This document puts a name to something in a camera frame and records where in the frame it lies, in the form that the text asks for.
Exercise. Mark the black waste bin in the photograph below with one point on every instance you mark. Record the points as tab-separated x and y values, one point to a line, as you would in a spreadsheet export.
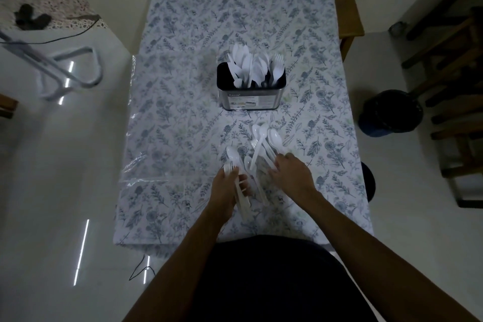
390	112

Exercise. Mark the dark wooden chair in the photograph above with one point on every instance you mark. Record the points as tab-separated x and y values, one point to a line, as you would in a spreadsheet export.
452	106

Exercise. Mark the wooden bench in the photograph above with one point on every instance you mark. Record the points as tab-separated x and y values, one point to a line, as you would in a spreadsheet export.
349	18

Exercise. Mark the white metal tube frame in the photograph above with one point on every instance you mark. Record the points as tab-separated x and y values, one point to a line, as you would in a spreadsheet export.
71	69

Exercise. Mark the black round stool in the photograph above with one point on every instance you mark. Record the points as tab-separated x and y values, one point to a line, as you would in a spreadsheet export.
369	181

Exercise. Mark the person's right thumb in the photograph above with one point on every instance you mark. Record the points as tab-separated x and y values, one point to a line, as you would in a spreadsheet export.
272	172

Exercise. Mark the clear plastic table cover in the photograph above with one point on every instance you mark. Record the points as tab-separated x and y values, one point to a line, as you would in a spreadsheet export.
137	159

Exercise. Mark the patterned floor rug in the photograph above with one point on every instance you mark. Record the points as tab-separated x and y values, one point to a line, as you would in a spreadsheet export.
49	1

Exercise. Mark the person's left hand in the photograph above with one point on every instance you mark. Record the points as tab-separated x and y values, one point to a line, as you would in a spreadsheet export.
223	191

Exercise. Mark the person's left thumb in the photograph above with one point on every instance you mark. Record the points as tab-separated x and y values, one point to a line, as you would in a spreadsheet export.
244	186

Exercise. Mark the pile of white plastic cutlery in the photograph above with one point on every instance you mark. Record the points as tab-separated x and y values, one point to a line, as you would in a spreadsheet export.
264	144

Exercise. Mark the person's dark shirt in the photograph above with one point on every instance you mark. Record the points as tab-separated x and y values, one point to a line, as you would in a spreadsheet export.
275	280

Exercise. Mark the brown wooden furniture edge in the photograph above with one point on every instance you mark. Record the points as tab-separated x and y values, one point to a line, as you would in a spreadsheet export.
7	106

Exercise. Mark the white plastic knife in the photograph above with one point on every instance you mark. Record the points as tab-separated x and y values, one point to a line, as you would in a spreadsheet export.
244	206

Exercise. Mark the person's left forearm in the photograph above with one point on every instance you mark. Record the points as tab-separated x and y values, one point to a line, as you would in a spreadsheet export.
177	265

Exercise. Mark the bunch of upright white cutlery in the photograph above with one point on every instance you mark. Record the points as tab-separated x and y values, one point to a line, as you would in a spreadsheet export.
252	65

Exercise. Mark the metal cutlery holder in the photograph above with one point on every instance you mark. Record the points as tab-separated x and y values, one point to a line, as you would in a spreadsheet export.
249	97

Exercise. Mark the black cloth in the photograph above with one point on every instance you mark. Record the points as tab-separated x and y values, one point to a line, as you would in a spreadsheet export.
31	18

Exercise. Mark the person's right forearm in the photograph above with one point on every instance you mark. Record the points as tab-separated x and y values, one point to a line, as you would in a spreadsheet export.
381	254

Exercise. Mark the floral blue white tablecloth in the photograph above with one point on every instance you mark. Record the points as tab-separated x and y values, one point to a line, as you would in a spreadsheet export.
241	12

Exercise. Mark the person's right hand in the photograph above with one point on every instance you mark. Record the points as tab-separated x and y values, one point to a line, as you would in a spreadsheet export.
293	176

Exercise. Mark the small grey round object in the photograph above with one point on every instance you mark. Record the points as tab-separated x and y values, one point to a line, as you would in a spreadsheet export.
396	28

